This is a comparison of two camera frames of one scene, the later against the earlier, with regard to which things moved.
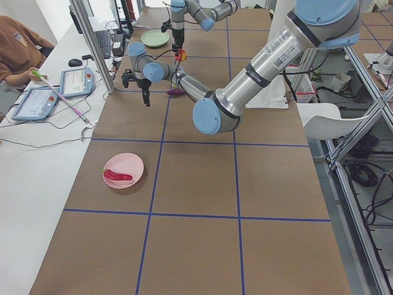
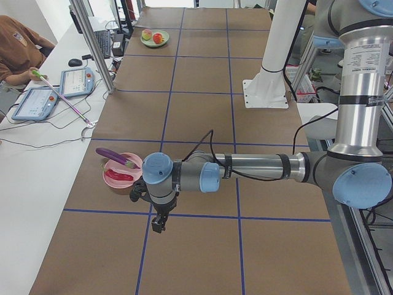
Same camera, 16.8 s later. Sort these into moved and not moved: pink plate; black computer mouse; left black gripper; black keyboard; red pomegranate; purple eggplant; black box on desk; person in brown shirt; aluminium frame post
Moved: left black gripper; purple eggplant; red pomegranate
Not moved: black computer mouse; person in brown shirt; pink plate; black keyboard; black box on desk; aluminium frame post
